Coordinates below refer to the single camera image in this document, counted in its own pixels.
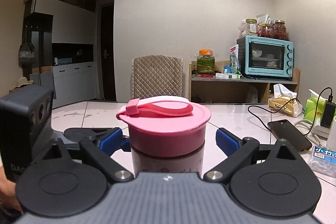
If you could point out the red contents jar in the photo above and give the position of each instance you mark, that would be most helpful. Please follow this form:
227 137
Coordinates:
266 30
280 31

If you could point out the straw hat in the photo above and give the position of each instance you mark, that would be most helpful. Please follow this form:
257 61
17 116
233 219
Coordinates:
23 81

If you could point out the person left hand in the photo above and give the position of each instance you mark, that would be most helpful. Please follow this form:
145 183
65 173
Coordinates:
7 192

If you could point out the black smartphone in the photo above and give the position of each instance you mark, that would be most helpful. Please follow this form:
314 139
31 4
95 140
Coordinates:
284 129

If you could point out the green tissue box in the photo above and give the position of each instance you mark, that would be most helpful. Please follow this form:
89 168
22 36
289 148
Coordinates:
314 107

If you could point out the white flat box on shelf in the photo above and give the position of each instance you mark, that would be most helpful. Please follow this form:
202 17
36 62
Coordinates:
227 76

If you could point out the red contents jar middle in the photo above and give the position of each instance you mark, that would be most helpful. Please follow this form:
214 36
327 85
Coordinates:
266 30

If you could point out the quilted beige chair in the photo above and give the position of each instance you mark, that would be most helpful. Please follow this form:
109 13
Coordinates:
156 75

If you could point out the white grey cabinet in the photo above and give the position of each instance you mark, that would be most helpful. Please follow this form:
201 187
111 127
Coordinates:
64 37

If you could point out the green white snack bag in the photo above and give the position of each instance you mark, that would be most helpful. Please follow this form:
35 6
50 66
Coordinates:
234 60

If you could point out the blue tissue packet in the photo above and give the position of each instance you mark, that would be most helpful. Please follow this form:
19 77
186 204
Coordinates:
323 161

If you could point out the wooden shelf unit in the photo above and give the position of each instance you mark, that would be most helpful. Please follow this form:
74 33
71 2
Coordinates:
215 90

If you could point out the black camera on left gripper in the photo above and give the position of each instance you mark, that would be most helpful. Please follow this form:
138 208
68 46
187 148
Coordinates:
25 115

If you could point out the pale contents glass jar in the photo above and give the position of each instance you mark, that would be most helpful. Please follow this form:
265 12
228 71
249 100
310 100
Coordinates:
249 27

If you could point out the red contents jar right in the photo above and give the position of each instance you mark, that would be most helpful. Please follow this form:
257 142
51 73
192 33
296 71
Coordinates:
280 31

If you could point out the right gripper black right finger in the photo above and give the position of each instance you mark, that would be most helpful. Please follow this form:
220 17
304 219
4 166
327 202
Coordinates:
269 180

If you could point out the pink jar lid with strap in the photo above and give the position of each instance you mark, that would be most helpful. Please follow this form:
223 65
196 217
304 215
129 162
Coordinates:
165 126

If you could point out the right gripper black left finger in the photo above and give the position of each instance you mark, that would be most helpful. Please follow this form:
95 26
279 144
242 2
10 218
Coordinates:
67 179

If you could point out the hanging grey bag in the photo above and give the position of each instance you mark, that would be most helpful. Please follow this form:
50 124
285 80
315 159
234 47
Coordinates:
27 50

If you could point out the pink Hello Kitty thermos jar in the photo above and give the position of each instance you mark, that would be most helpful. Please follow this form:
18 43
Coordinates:
191 162

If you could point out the teal toaster oven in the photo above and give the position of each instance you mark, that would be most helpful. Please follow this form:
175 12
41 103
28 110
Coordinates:
265 57

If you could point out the green pickle jar orange lid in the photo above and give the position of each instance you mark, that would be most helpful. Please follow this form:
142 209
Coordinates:
205 61

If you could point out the black charger adapter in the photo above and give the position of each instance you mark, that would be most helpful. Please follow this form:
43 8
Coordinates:
327 114

